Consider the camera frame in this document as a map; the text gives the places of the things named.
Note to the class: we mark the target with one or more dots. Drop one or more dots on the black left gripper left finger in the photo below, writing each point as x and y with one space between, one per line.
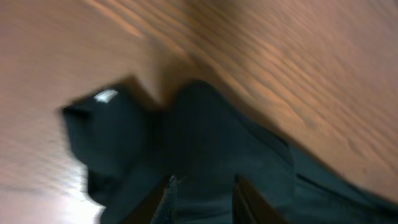
152 202

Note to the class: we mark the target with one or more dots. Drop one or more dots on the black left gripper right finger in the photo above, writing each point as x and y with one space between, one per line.
250 207

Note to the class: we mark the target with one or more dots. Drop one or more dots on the black t-shirt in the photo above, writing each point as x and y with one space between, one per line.
202 146

